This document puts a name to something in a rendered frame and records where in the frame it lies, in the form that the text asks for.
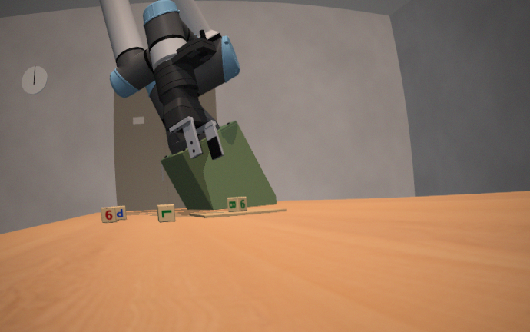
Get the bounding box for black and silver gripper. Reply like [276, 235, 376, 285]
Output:
[150, 30, 224, 160]

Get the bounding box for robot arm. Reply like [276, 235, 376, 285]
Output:
[100, 0, 240, 129]

